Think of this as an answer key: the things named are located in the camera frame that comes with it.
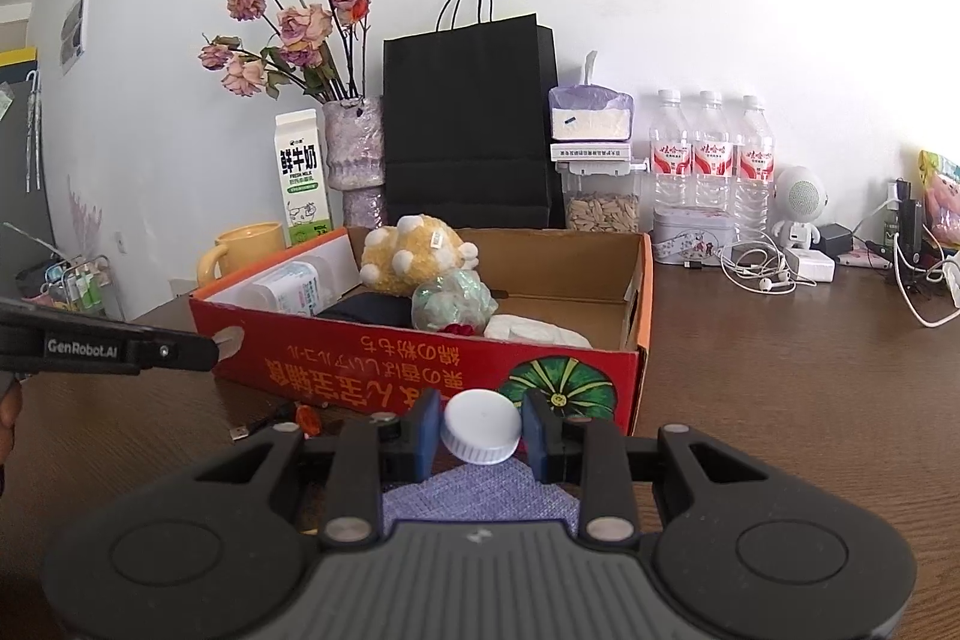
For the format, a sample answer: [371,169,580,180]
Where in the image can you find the white earphones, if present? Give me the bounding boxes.
[718,239,818,295]

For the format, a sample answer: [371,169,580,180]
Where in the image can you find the white green diaper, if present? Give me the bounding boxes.
[411,272,500,336]

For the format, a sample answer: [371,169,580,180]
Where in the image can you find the purple knitted cloth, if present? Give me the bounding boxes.
[381,456,584,532]

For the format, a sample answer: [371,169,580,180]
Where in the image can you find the black paper bag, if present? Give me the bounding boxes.
[382,0,565,230]

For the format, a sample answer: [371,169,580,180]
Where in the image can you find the white flat box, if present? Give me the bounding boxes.
[550,141,635,163]

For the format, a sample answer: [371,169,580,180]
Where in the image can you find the white green milk carton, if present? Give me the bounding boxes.
[274,109,332,247]

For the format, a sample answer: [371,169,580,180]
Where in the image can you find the wire storage rack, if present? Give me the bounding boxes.
[15,257,127,320]

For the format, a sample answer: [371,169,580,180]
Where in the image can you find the black power adapter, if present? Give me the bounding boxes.
[816,222,856,257]

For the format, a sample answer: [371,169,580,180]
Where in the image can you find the red cardboard box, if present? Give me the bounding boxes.
[187,226,655,438]

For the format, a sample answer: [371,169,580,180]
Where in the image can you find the person's left hand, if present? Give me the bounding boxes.
[0,374,25,461]

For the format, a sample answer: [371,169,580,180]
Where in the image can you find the white robot-shaped speaker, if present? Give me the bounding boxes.
[771,164,830,250]

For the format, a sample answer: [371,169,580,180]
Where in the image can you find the wall poster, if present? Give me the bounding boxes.
[58,0,92,67]

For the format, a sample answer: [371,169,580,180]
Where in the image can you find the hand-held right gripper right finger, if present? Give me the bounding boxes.
[521,391,766,543]

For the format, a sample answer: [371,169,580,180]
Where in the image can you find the purple white vase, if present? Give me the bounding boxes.
[322,95,387,229]

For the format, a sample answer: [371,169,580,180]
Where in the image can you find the black usb cable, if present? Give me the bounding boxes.
[229,404,308,444]

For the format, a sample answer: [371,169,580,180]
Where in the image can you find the yellow pink snack packet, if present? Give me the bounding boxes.
[916,149,960,247]

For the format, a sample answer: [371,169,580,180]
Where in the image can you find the translucent plastic bottle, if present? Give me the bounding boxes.
[251,260,353,319]

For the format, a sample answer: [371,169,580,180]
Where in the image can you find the white ribbed lid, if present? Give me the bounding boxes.
[440,389,522,467]

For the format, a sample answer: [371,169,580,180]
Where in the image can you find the purple tissue pack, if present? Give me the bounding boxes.
[547,50,635,145]

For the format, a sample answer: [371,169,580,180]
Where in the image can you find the yellow mug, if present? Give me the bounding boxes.
[196,222,290,287]

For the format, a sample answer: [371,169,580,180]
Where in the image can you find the white charger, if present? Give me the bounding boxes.
[784,246,837,283]

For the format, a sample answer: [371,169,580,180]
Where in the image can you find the clear seed container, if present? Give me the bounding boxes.
[556,158,647,232]

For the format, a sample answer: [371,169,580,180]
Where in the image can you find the yellow white plush toy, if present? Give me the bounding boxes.
[360,215,482,298]

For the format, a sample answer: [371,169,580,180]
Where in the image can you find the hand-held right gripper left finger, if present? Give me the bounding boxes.
[193,389,443,547]

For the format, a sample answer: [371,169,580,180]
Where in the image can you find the navy zip pouch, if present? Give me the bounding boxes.
[315,293,417,341]

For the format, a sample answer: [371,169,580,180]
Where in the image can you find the black power bank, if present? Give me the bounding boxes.
[885,179,927,266]

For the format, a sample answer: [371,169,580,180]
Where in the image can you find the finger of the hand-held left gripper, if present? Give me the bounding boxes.
[141,325,220,375]

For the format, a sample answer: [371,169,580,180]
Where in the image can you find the white charging cable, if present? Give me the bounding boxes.
[892,250,960,330]

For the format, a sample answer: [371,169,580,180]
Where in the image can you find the clear water bottle red label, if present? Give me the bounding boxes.
[733,94,776,247]
[691,89,737,214]
[649,89,695,214]

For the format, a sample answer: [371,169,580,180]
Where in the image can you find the white pad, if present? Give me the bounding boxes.
[482,312,593,350]

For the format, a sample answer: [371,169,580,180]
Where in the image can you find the printed metal tin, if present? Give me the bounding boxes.
[651,206,740,266]

